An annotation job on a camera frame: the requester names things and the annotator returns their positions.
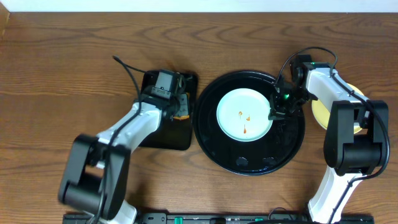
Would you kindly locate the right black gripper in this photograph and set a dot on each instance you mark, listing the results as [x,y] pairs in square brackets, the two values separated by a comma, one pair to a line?
[275,111]

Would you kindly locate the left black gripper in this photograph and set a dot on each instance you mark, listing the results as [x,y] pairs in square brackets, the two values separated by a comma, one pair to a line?
[180,100]

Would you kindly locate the orange green sponge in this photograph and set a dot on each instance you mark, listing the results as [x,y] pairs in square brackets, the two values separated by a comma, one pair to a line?
[181,117]

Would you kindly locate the yellow plate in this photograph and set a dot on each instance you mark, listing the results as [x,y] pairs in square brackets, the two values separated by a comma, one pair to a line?
[322,115]

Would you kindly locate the green plate with three streaks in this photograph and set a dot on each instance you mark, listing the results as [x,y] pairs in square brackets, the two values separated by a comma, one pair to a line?
[243,115]

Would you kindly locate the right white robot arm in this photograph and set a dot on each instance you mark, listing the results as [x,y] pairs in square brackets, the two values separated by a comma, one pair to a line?
[356,145]

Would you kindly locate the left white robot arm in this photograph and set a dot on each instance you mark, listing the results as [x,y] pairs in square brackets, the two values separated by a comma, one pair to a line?
[95,177]

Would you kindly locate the rectangular black tray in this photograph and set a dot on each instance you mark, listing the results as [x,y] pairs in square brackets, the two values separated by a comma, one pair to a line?
[171,133]

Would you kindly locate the round black tray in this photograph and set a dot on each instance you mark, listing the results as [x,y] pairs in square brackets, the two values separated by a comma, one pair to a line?
[259,157]

